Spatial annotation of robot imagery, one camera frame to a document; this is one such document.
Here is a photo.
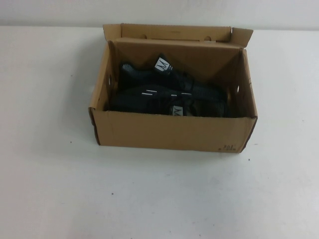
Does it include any black sneaker with white label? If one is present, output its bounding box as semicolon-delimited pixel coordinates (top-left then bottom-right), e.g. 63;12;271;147
117;53;229;100
109;86;232;118

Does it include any brown cardboard shoe box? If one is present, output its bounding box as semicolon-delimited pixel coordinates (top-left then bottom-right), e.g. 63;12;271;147
88;23;258;153

